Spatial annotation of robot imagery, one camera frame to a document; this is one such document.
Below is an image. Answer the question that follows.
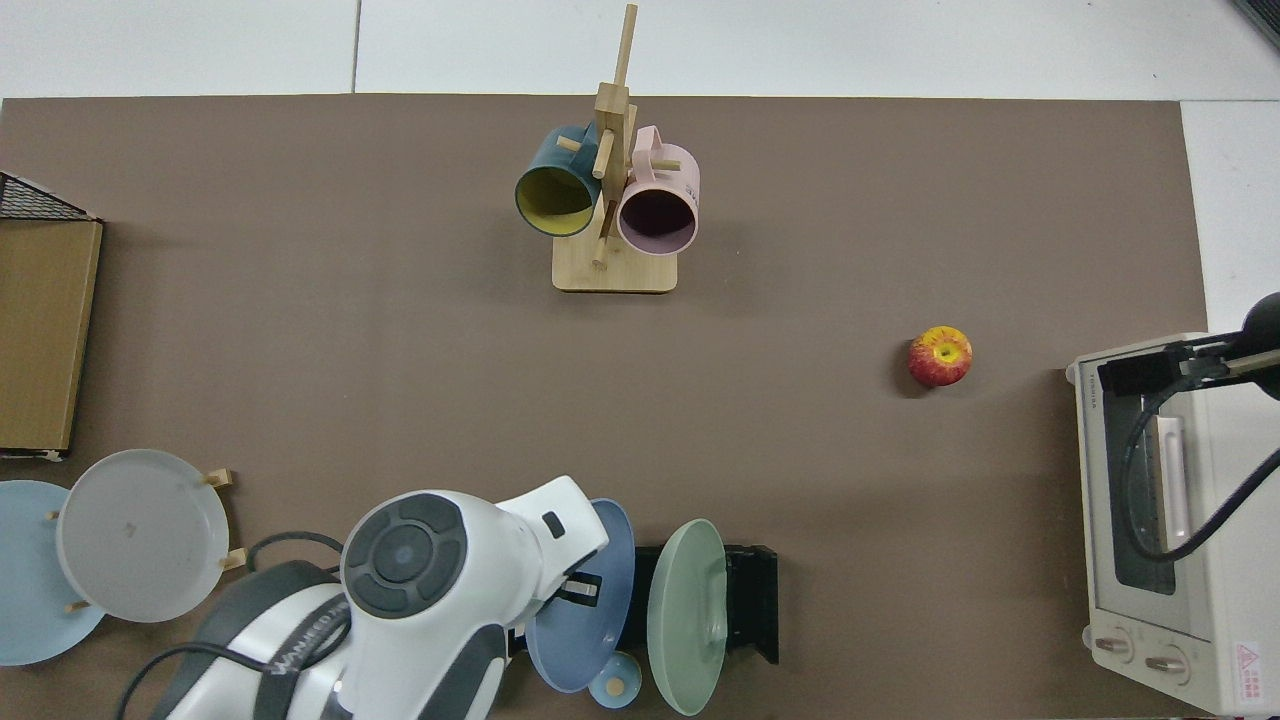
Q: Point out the red yellow apple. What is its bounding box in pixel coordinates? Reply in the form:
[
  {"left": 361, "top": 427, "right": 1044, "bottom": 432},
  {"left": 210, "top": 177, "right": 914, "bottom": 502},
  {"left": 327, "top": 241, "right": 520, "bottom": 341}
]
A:
[{"left": 908, "top": 325, "right": 974, "bottom": 389}]

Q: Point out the pale green plate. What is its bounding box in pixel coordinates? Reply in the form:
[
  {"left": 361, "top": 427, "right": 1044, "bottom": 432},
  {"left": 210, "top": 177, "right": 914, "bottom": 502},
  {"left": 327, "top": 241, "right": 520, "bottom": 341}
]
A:
[{"left": 646, "top": 518, "right": 729, "bottom": 717}]

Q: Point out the black dish rack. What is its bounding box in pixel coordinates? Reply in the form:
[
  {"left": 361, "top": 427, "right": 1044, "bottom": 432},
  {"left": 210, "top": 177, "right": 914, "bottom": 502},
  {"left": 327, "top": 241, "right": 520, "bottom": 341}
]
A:
[{"left": 505, "top": 543, "right": 780, "bottom": 666}]

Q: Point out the wooden plate rack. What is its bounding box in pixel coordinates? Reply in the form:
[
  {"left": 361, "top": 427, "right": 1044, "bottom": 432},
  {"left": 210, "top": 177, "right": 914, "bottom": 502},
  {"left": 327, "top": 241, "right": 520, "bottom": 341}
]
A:
[{"left": 45, "top": 466, "right": 249, "bottom": 614}]

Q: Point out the grey plate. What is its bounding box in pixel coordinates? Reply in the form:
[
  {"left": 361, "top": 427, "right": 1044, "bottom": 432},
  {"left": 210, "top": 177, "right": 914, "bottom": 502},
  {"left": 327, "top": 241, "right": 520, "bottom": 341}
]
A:
[{"left": 56, "top": 448, "right": 231, "bottom": 624}]

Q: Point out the light blue plate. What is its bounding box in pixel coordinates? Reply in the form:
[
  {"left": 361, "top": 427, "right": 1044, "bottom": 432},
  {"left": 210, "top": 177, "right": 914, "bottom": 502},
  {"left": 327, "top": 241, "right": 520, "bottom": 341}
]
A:
[{"left": 0, "top": 480, "right": 109, "bottom": 667}]

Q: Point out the small blue round thing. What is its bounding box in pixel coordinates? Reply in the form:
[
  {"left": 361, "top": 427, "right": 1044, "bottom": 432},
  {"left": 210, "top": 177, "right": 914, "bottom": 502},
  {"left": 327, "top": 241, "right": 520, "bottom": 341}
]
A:
[{"left": 587, "top": 650, "right": 643, "bottom": 710}]

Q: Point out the pale toaster oven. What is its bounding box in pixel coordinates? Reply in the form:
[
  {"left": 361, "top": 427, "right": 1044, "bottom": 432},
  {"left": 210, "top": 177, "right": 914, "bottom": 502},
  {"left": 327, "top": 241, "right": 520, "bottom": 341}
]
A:
[{"left": 1065, "top": 332, "right": 1280, "bottom": 717}]

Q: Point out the brown table cloth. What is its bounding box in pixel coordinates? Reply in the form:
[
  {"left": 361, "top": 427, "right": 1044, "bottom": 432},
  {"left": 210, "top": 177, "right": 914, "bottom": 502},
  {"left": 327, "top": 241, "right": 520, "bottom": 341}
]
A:
[{"left": 0, "top": 95, "right": 1211, "bottom": 720}]

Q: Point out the wooden cup stand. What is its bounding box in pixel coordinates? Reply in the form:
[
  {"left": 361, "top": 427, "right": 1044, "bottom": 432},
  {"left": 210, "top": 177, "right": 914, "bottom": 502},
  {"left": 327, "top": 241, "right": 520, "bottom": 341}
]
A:
[{"left": 552, "top": 3, "right": 679, "bottom": 294}]

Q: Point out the dark grey flat object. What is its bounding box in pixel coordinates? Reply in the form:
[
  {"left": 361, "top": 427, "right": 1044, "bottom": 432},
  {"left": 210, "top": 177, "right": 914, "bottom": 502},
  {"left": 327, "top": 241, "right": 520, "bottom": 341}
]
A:
[{"left": 1232, "top": 0, "right": 1280, "bottom": 53}]

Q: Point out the pink cup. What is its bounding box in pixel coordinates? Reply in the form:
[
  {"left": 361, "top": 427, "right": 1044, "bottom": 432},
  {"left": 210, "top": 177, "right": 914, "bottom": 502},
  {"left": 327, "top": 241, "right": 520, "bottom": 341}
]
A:
[{"left": 616, "top": 125, "right": 701, "bottom": 257}]

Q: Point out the teal cup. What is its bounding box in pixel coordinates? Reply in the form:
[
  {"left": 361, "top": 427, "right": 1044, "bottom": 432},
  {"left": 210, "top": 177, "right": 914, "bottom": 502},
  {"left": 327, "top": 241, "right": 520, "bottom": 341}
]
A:
[{"left": 514, "top": 124, "right": 603, "bottom": 239}]

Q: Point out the wire basket with wooden floor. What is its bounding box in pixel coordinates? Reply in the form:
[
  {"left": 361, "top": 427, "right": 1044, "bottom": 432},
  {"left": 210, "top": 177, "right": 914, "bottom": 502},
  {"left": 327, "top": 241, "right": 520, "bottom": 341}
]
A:
[{"left": 0, "top": 170, "right": 105, "bottom": 463}]

